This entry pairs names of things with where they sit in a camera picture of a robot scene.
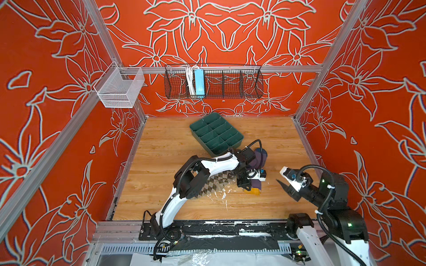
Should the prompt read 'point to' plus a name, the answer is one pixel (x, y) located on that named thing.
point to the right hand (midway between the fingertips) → (282, 171)
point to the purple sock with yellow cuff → (260, 155)
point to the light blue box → (199, 83)
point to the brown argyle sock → (217, 182)
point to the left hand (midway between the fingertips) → (250, 186)
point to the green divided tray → (216, 134)
